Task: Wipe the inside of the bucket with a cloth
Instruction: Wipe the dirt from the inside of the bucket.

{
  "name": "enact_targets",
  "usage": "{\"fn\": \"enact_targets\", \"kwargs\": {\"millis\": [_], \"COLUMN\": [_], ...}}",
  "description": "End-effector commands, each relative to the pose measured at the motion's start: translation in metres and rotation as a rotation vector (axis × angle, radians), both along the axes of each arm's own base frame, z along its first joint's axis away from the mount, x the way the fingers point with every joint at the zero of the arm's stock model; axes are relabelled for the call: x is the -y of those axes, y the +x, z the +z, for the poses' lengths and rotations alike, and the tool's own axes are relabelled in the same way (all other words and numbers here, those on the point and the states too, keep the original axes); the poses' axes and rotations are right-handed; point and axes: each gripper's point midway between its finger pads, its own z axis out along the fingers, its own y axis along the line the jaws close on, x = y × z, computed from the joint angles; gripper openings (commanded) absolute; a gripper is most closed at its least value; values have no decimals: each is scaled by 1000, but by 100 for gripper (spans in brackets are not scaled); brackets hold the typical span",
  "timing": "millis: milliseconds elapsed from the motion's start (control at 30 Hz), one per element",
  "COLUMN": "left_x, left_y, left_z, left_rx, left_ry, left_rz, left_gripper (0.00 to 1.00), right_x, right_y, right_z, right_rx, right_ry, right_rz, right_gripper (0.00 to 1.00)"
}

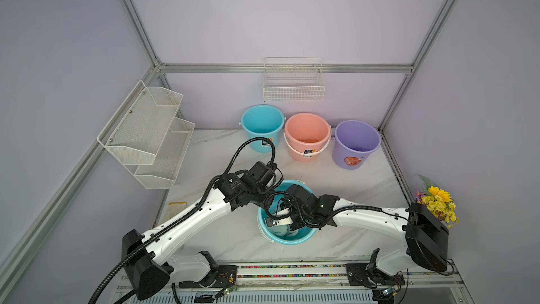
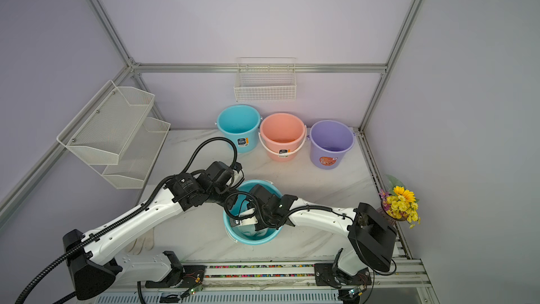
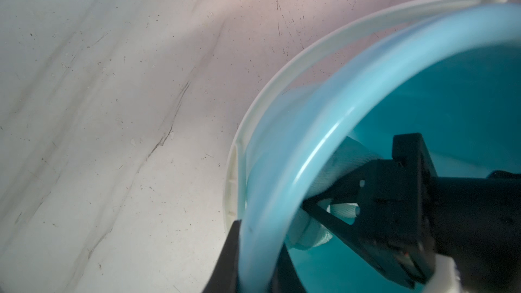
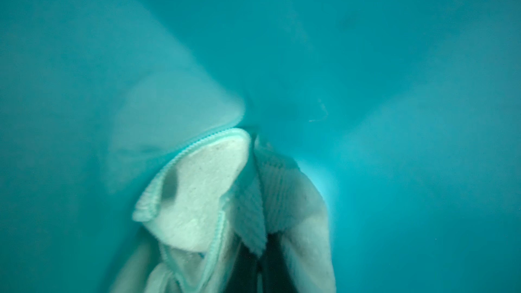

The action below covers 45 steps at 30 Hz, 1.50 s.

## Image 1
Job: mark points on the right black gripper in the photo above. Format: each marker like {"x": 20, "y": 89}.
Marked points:
{"x": 286, "y": 204}

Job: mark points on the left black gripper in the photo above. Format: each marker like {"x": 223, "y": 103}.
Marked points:
{"x": 269, "y": 195}

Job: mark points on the teal plastic bucket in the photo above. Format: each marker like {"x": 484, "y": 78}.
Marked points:
{"x": 263, "y": 121}
{"x": 304, "y": 233}

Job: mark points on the mint green microfiber cloth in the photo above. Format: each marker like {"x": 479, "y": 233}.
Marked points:
{"x": 283, "y": 232}

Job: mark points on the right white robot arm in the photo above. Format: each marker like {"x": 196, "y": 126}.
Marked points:
{"x": 422, "y": 239}

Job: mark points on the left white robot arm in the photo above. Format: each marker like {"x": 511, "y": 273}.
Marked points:
{"x": 147, "y": 258}

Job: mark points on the pink plastic bucket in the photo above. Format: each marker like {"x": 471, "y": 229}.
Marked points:
{"x": 306, "y": 136}

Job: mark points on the purple plastic bucket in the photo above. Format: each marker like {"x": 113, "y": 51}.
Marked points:
{"x": 355, "y": 141}

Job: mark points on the white mesh two-tier shelf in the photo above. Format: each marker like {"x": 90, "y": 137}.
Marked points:
{"x": 148, "y": 137}

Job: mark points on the yellow artificial flower bouquet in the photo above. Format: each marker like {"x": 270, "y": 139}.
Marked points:
{"x": 438, "y": 201}

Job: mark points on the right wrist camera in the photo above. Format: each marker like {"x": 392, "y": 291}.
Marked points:
{"x": 280, "y": 221}

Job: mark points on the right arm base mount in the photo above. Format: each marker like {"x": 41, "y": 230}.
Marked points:
{"x": 369, "y": 276}

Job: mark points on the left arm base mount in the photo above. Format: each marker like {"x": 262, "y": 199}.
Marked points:
{"x": 218, "y": 276}

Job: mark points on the white wire wall basket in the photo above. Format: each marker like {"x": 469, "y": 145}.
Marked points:
{"x": 293, "y": 79}

